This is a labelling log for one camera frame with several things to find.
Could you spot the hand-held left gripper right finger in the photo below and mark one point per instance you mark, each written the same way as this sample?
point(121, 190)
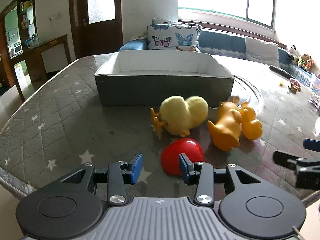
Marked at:
point(183, 168)

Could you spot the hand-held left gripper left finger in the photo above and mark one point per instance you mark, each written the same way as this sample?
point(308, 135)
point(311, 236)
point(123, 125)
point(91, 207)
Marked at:
point(136, 168)

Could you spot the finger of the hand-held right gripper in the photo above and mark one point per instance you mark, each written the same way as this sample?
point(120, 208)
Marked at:
point(312, 145)
point(283, 158)

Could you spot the red plastic ball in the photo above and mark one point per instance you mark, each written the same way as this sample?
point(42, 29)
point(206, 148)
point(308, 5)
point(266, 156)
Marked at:
point(172, 155)

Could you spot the small orange rubber duck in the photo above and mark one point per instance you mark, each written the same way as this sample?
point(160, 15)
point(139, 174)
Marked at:
point(250, 125)

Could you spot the yellow plush duck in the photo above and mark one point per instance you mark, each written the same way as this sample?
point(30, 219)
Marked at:
point(180, 115)

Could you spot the large orange rubber duck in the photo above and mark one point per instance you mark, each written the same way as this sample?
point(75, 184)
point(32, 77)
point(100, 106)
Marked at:
point(225, 122)

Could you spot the grey cardboard box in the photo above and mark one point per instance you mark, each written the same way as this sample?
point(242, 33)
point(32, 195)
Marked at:
point(150, 90)

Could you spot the small mixed toys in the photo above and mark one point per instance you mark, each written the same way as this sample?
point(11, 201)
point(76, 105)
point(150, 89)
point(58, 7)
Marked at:
point(315, 92)

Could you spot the pink yellow toy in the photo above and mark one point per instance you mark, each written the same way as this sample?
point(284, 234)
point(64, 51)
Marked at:
point(294, 85)

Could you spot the round glass turntable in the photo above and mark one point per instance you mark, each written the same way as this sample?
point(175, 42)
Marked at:
point(250, 90)

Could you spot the black remote control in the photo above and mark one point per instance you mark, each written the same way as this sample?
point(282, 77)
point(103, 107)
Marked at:
point(281, 71)

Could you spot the colourful plush toys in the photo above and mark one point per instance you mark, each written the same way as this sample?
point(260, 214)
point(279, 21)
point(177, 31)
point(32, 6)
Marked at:
point(306, 62)

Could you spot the black white plush toy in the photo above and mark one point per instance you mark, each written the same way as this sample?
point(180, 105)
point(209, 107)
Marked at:
point(293, 53)

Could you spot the grey quilted star table cover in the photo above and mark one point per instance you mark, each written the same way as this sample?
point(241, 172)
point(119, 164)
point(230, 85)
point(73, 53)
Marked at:
point(62, 110)

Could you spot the white sofa cushion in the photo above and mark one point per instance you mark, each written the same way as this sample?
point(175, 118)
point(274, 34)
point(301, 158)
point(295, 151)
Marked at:
point(262, 51)

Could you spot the butterfly print pillow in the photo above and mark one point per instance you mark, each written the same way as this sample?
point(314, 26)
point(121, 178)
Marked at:
point(162, 21)
point(172, 37)

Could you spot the white cloth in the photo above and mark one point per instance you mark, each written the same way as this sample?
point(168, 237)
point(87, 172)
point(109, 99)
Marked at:
point(138, 36)

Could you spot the blue sofa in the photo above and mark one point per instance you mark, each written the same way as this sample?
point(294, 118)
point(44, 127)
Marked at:
point(220, 40)

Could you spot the dark wooden door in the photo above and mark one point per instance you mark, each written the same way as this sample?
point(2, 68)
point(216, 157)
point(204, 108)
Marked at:
point(80, 35)

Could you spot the wooden console table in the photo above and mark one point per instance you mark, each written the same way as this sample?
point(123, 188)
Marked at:
point(50, 46)

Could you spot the yellow white paper sign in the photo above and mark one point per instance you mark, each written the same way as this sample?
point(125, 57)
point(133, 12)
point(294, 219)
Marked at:
point(19, 72)

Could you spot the clear glass cups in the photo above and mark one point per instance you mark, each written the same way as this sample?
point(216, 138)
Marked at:
point(31, 42)

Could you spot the white microwave oven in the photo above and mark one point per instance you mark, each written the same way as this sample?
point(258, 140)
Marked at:
point(17, 48)

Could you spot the wooden shelf cabinet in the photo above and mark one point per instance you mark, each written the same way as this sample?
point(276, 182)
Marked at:
point(22, 17)

